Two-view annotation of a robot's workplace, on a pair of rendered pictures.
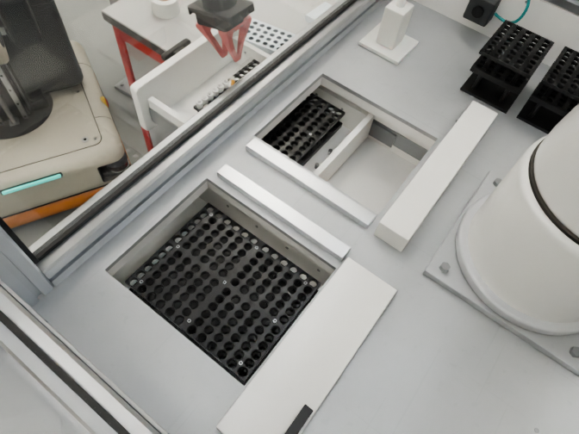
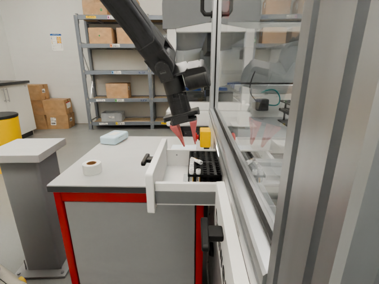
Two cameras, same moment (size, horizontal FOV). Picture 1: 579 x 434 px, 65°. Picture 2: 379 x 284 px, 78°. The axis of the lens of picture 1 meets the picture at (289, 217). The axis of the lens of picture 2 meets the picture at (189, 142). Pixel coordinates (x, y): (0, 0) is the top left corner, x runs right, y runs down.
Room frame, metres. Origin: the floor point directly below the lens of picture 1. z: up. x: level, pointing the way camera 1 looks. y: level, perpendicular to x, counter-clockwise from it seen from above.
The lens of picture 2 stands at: (0.11, 0.46, 1.17)
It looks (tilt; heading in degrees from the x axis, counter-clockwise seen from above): 18 degrees down; 332
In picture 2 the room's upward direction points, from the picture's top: straight up
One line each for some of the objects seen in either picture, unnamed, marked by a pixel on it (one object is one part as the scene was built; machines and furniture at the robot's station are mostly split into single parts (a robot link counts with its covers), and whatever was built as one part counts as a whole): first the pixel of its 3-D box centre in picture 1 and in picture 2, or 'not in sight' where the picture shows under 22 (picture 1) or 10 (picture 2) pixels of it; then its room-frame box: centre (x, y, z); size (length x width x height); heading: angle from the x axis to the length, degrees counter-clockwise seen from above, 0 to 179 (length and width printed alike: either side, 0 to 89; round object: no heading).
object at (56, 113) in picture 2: not in sight; (47, 106); (5.41, 0.76, 0.42); 0.85 x 0.33 x 0.84; 64
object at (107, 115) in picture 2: not in sight; (113, 116); (4.84, -0.36, 0.22); 0.40 x 0.30 x 0.17; 64
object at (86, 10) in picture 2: not in sight; (97, 9); (4.89, -0.28, 2.11); 0.41 x 0.33 x 0.29; 64
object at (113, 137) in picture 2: not in sight; (114, 137); (1.43, 0.24, 0.78); 0.15 x 0.10 x 0.04; 137
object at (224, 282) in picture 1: (225, 290); not in sight; (0.26, 0.08, 0.87); 0.22 x 0.18 x 0.06; 60
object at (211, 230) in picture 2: not in sight; (211, 233); (0.37, 0.28, 0.91); 0.07 x 0.04 x 0.01; 150
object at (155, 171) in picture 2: not in sight; (158, 169); (0.71, 0.24, 0.87); 0.29 x 0.02 x 0.11; 150
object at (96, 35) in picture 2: not in sight; (102, 37); (4.86, -0.32, 1.66); 0.41 x 0.32 x 0.28; 64
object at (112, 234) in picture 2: not in sight; (148, 221); (1.14, 0.16, 0.38); 0.62 x 0.58 x 0.76; 150
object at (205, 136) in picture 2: not in sight; (204, 137); (0.93, -0.05, 0.88); 0.07 x 0.05 x 0.07; 150
